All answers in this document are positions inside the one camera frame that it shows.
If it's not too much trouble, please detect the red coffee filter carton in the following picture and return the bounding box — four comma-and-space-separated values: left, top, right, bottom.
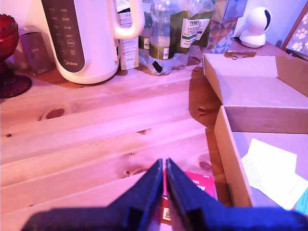
154, 168, 216, 227

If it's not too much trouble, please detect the open cardboard box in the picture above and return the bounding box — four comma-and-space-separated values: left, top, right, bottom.
203, 51, 308, 210

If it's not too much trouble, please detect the white printed carton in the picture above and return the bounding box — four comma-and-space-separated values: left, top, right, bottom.
116, 0, 140, 71

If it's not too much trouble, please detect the triangle pattern tissue box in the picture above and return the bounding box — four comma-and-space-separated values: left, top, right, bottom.
206, 19, 238, 55

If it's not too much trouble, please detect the small dark box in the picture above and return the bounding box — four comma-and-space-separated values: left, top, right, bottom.
19, 25, 56, 77

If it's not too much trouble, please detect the white paper sheet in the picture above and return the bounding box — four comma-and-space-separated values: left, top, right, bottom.
240, 138, 308, 210

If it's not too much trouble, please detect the teal card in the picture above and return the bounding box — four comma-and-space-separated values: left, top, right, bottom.
295, 187, 308, 216

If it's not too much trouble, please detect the white electric kettle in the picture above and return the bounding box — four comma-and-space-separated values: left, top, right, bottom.
40, 0, 145, 85

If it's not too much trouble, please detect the green Tesco packet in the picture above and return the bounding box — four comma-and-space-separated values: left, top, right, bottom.
169, 0, 214, 49

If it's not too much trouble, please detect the paw print cushion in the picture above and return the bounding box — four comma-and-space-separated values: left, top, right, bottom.
285, 13, 308, 60

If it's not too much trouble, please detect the red glass footed bowl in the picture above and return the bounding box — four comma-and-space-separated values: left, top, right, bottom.
0, 13, 33, 99

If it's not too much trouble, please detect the small white round camera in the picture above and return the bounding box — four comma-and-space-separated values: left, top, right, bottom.
239, 6, 274, 49

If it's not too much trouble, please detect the brown wooden chair frame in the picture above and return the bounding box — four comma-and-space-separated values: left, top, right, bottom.
280, 2, 308, 52

